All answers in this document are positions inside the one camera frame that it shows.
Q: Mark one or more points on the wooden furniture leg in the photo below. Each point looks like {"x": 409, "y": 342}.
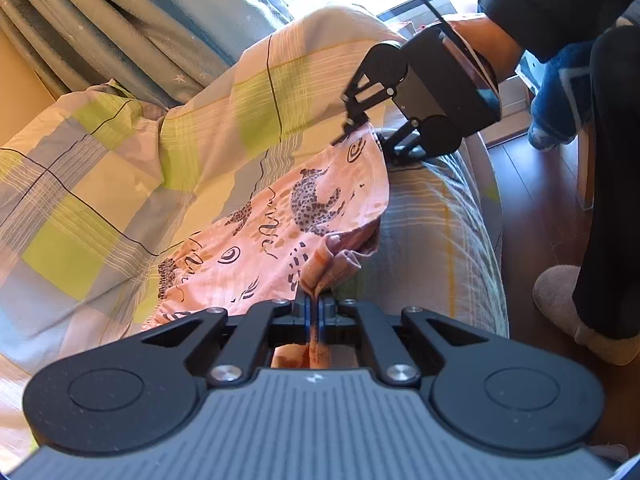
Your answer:
{"x": 585, "y": 170}

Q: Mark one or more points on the beige slipper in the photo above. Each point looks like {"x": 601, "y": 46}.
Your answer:
{"x": 565, "y": 305}

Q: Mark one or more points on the person's right hand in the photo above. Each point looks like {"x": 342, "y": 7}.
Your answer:
{"x": 492, "y": 42}

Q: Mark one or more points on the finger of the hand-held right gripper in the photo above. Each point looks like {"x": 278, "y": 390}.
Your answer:
{"x": 356, "y": 102}
{"x": 400, "y": 142}

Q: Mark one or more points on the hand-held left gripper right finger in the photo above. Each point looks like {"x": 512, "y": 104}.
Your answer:
{"x": 322, "y": 321}

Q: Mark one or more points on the person's right forearm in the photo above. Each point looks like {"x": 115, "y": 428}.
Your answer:
{"x": 545, "y": 0}

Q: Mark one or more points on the blue curtain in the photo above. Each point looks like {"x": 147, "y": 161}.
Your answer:
{"x": 125, "y": 20}

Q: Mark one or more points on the striped bed sheet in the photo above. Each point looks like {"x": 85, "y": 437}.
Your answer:
{"x": 440, "y": 240}

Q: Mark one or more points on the person's leg in black trousers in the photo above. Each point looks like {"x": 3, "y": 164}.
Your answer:
{"x": 612, "y": 185}

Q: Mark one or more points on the pink printed pants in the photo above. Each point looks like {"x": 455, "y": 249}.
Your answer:
{"x": 280, "y": 220}

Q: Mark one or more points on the plaid green blue quilt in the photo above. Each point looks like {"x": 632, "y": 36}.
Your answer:
{"x": 125, "y": 160}

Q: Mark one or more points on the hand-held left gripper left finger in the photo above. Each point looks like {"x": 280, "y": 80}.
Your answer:
{"x": 304, "y": 321}

